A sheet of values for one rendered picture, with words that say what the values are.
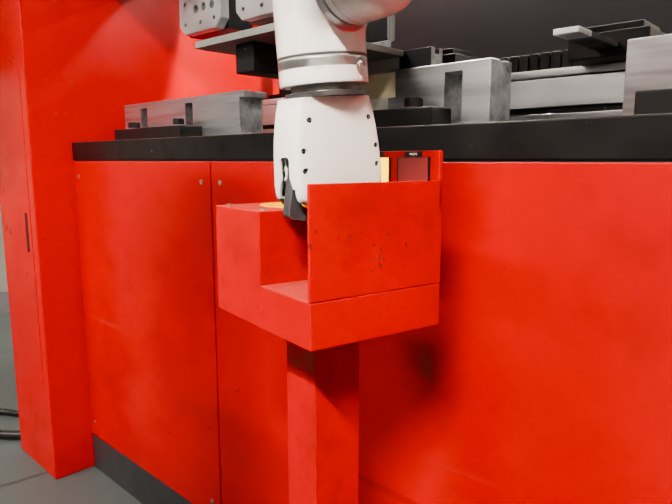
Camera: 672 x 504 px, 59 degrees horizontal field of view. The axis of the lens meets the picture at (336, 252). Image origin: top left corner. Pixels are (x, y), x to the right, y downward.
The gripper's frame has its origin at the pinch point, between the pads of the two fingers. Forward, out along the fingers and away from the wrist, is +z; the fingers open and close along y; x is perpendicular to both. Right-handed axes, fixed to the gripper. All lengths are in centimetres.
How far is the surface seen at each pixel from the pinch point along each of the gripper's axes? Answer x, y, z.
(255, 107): -65, -27, -18
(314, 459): -2.3, 3.1, 22.7
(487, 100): -9.2, -33.5, -14.5
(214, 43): -32.4, -4.1, -24.9
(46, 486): -110, 20, 73
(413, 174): 1.3, -9.6, -6.8
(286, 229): -4.5, 2.9, -2.3
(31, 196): -114, 11, -1
